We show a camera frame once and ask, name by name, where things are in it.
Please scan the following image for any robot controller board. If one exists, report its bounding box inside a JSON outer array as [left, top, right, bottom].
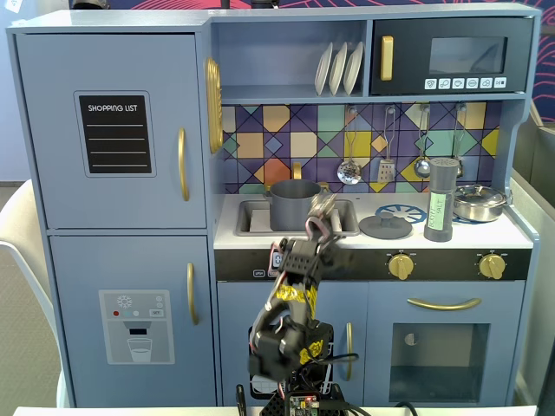
[[285, 392, 323, 416]]

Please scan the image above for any steel ladle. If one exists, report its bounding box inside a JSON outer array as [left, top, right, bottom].
[[413, 105, 433, 179]]

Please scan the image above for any gold dishwasher handle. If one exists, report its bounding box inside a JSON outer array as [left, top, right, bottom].
[[344, 322, 355, 382]]

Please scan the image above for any blue toy kitchen unit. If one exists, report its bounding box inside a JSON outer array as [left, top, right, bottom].
[[6, 3, 543, 408]]

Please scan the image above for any gold upper fridge handle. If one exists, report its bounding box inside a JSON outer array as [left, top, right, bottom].
[[177, 127, 192, 203]]

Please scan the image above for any gold toy phone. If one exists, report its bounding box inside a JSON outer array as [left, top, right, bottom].
[[204, 56, 225, 155]]

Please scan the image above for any steel hanging utensil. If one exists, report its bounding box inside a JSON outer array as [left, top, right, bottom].
[[450, 103, 468, 179]]

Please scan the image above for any blue fridge door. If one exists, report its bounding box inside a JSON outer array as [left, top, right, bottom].
[[15, 33, 208, 231], [48, 235, 217, 408]]

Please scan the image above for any blue oven door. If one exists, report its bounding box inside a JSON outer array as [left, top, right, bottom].
[[367, 281, 526, 406]]

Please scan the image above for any blue upper fridge door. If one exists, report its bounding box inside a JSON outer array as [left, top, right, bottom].
[[15, 33, 208, 231]]

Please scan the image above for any steel slotted spatula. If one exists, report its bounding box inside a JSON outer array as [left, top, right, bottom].
[[375, 106, 397, 184]]

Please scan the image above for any gray pot lid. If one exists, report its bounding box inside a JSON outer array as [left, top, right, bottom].
[[358, 211, 414, 240]]

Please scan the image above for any steel slotted spoon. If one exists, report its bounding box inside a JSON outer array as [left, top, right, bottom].
[[336, 107, 362, 186]]

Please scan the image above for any blue lower fridge door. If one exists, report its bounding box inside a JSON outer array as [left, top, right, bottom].
[[48, 235, 217, 408]]

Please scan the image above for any gray salt shaker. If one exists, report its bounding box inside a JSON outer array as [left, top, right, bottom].
[[423, 157, 460, 243]]

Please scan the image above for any gray water dispenser panel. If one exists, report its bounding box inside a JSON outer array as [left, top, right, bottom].
[[98, 289, 176, 366]]

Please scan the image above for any black shopping list board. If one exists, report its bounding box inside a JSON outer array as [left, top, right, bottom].
[[73, 89, 157, 179]]

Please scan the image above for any blue dishwasher door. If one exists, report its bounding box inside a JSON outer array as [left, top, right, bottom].
[[216, 281, 369, 406]]

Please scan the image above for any gold lower fridge handle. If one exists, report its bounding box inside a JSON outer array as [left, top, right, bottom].
[[186, 262, 201, 327]]

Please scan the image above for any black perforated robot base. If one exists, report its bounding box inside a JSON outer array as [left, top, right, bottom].
[[258, 380, 349, 416]]

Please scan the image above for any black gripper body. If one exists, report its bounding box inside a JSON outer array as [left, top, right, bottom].
[[304, 214, 337, 246]]

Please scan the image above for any white toy plate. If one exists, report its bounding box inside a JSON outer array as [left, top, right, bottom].
[[314, 42, 334, 97], [343, 41, 365, 96], [328, 42, 349, 97]]

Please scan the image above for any gold stove knob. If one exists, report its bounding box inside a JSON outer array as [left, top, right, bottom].
[[387, 253, 415, 281], [478, 253, 506, 280]]

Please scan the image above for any gray cooking pot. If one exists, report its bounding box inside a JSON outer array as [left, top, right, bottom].
[[264, 179, 330, 232]]

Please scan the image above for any black toy microwave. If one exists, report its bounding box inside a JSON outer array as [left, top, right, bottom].
[[370, 16, 535, 97]]

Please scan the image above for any black power cable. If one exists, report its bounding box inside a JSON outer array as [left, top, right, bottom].
[[318, 353, 361, 366]]

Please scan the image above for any gold fridge handle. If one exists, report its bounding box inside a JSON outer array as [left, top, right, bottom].
[[186, 262, 201, 327], [177, 127, 192, 203]]

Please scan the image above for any steel pot with lid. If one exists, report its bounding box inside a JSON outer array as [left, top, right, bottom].
[[452, 184, 513, 223]]

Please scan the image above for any gray sink basin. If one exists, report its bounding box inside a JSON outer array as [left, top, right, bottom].
[[235, 198, 361, 237]]

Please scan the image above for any gold oven handle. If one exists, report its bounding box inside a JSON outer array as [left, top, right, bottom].
[[406, 296, 483, 312]]

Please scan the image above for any white chair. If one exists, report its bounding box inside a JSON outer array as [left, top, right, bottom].
[[0, 179, 67, 408]]

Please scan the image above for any gold faucet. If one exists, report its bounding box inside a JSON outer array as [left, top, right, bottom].
[[262, 161, 330, 192]]

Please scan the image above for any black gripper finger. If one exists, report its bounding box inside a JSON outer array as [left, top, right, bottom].
[[330, 210, 349, 244]]

